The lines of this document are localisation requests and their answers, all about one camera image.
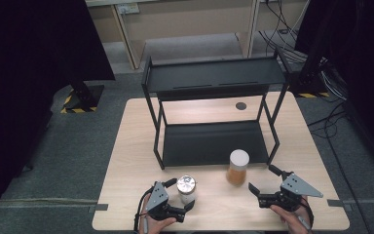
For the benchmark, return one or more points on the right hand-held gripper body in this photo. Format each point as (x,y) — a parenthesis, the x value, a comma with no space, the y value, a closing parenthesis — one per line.
(297,187)

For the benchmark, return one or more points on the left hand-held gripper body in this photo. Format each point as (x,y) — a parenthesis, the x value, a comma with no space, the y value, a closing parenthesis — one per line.
(158,198)

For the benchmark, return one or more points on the white jar with silver lid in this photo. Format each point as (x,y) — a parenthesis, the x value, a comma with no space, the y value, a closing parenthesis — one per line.
(186,185)

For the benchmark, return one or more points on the orange jar with white lid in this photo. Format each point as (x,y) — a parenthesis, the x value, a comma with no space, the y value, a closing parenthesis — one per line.
(239,159)

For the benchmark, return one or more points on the black metal two-tier rack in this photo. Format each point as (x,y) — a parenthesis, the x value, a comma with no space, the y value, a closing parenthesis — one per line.
(214,78)

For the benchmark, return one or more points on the person's left hand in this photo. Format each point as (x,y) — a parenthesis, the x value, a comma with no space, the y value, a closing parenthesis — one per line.
(152,226)

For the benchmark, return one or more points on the person's right hand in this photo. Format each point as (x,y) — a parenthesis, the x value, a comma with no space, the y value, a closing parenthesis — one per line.
(295,224)

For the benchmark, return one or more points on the grey tape piece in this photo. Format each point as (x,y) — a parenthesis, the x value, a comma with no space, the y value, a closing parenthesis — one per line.
(336,203)
(99,207)

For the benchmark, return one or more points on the dark round table grommet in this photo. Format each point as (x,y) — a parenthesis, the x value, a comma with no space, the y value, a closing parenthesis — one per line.
(241,106)

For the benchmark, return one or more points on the stand base with striped tape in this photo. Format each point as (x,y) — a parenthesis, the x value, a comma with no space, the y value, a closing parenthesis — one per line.
(81,100)
(308,86)

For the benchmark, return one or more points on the black curtain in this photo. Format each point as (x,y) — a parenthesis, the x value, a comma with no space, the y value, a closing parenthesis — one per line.
(363,48)
(29,65)

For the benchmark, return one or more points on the light wooden furniture frame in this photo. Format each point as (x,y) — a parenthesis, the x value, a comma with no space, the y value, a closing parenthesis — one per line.
(188,22)

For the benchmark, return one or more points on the white wall socket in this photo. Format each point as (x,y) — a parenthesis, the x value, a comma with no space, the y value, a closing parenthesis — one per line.
(128,8)

